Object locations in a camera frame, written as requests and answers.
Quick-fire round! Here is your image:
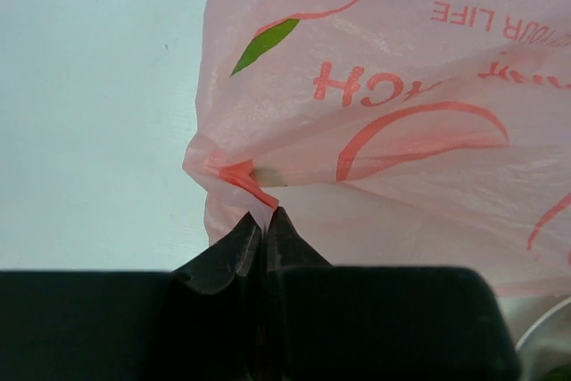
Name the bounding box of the white oval plate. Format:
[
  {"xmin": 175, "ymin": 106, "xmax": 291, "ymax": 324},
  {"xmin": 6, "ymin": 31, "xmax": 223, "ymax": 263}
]
[{"xmin": 516, "ymin": 297, "xmax": 570, "ymax": 380}]

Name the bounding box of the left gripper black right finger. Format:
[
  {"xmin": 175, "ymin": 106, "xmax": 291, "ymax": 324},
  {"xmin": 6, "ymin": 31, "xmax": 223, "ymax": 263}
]
[{"xmin": 264, "ymin": 209, "xmax": 521, "ymax": 380}]

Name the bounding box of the pink plastic bag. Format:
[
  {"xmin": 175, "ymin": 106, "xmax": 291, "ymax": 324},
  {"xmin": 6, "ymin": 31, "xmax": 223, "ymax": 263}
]
[{"xmin": 183, "ymin": 0, "xmax": 570, "ymax": 295}]

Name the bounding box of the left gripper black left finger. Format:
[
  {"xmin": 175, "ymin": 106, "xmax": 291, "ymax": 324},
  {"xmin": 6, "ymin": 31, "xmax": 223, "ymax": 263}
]
[{"xmin": 1, "ymin": 215, "xmax": 261, "ymax": 380}]

